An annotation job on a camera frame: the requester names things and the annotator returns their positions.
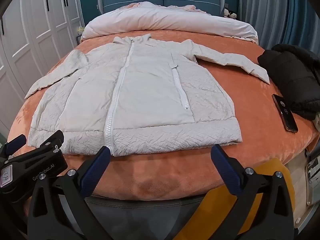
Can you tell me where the black and white plush toy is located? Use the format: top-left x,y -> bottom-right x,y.
223,8 -> 237,20

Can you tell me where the white padded jacket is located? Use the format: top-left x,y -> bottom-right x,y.
24,33 -> 271,157

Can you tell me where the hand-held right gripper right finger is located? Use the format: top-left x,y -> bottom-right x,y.
211,144 -> 295,240

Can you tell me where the black puffer jacket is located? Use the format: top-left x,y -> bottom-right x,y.
257,43 -> 320,120

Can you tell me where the white panelled wardrobe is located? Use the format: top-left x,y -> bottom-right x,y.
0,0 -> 83,130

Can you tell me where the black smartphone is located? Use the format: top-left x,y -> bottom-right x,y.
272,94 -> 299,133

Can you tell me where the yellow stool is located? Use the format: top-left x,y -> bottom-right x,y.
205,157 -> 296,230

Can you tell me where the pale pink duvet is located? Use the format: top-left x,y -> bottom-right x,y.
82,1 -> 259,43

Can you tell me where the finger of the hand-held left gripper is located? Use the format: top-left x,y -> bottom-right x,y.
39,129 -> 65,153
0,134 -> 27,161

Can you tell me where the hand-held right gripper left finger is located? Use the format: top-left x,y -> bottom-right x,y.
27,146 -> 111,240

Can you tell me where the orange velvet bed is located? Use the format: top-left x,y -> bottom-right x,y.
7,29 -> 319,202

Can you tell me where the grey blue curtain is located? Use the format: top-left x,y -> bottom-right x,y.
236,0 -> 320,53

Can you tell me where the grey bed footboard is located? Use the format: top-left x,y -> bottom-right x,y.
84,194 -> 209,240

